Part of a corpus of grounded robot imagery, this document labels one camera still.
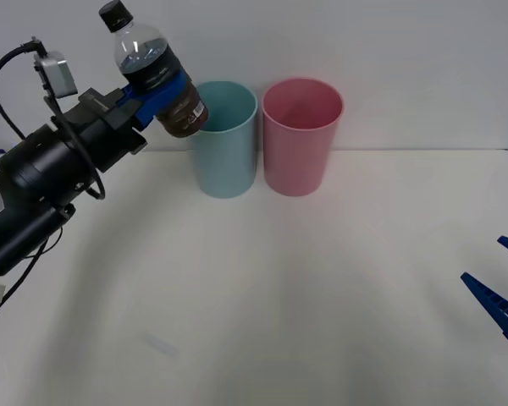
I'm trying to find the pink plastic bin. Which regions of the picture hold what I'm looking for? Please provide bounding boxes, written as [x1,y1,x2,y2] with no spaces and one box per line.
[261,77,345,197]

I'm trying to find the pale blue plastic bin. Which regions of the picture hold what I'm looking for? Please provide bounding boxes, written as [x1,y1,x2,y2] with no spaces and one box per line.
[187,80,259,200]

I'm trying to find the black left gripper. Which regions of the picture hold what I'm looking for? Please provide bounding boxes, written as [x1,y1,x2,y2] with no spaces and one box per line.
[51,69,193,173]

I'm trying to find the dark drink bottle black cap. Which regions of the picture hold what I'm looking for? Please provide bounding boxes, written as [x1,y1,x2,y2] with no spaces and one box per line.
[98,0,208,140]

